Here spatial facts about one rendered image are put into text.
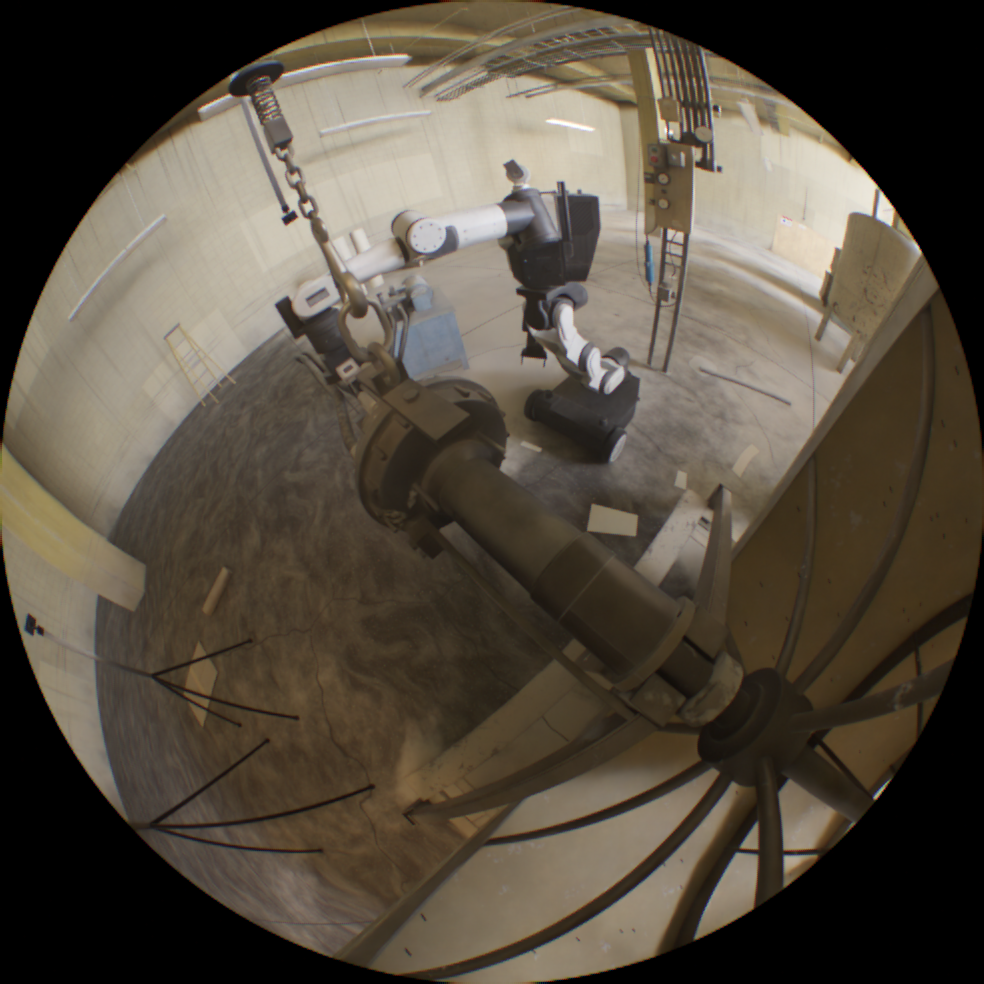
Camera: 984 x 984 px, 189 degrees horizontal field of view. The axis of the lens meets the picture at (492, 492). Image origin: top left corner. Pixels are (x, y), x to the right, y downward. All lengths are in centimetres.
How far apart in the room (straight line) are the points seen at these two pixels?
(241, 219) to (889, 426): 878
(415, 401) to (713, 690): 50
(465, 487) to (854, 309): 458
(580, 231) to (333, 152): 831
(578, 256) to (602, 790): 169
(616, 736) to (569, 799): 73
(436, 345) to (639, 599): 214
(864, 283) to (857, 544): 369
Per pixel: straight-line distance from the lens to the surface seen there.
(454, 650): 136
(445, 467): 43
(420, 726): 145
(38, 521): 468
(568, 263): 97
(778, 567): 122
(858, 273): 464
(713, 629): 42
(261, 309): 810
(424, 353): 229
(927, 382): 62
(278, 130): 42
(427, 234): 64
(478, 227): 70
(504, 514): 37
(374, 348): 40
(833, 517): 117
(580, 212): 95
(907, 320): 76
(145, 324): 852
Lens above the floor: 130
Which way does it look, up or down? 56 degrees down
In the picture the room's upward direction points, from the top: 19 degrees counter-clockwise
